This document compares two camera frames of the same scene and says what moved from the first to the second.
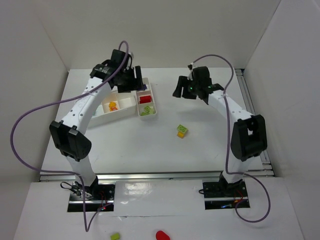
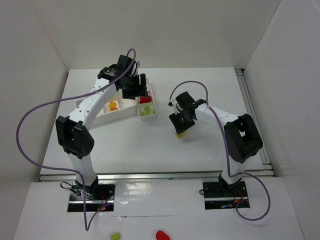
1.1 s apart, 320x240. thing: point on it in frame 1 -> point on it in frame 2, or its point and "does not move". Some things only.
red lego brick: x=145 y=99 does not move
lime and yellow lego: x=181 y=130 does not move
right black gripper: x=186 y=87 -> x=181 y=124
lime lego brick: x=148 y=110 does not move
